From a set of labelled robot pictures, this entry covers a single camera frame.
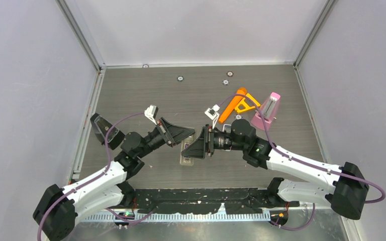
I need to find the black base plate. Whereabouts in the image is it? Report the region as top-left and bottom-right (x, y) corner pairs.
(118, 188), (300, 214)

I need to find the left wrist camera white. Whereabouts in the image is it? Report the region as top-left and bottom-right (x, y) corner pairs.
(144, 104), (158, 125)

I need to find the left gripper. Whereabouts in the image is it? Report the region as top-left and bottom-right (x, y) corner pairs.
(136, 117), (195, 159)

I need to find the transparent black metronome cover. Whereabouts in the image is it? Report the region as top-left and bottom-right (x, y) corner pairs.
(90, 113), (125, 150)

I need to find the white grey remote control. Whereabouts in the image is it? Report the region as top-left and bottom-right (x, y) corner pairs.
(223, 124), (231, 133)

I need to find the yellow triangle ruler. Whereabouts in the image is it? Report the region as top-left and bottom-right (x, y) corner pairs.
(234, 93), (261, 114)

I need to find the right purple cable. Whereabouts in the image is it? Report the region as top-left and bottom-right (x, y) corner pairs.
(218, 93), (386, 203)

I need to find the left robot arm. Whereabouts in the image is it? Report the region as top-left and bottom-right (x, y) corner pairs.
(33, 118), (195, 240)

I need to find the white beige remote control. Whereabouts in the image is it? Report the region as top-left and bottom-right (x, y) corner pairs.
(179, 133), (196, 166)

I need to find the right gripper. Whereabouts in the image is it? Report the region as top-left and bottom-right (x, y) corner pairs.
(182, 125), (247, 159)

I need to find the purple cable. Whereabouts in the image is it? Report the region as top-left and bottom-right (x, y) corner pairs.
(218, 93), (386, 203)
(37, 112), (145, 241)

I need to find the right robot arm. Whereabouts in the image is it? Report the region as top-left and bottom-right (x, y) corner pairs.
(181, 119), (369, 220)

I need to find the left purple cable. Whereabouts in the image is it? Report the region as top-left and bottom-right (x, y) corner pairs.
(37, 112), (145, 241)

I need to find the pink metronome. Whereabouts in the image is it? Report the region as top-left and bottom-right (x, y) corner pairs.
(251, 92), (281, 131)

